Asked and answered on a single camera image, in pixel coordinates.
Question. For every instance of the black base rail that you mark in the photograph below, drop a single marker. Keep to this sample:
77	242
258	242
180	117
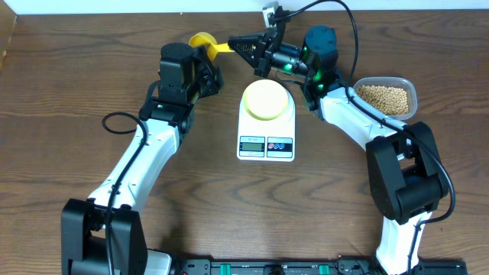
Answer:
345	265

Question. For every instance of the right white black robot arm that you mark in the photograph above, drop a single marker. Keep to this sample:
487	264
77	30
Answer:
409	184

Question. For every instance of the white digital kitchen scale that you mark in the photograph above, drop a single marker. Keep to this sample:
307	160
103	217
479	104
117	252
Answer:
272	140

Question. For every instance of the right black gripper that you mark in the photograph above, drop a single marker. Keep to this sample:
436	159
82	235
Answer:
266	44

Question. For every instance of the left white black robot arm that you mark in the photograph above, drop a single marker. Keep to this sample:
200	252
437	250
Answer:
103	234

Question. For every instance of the clear container of soybeans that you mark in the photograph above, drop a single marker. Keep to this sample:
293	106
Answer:
393	96

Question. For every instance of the yellow plastic bowl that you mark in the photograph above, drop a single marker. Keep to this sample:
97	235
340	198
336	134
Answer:
265	100

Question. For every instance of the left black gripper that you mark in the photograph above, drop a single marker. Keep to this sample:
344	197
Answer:
214	81

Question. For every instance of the yellow plastic scoop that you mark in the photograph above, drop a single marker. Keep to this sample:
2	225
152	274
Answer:
210	43

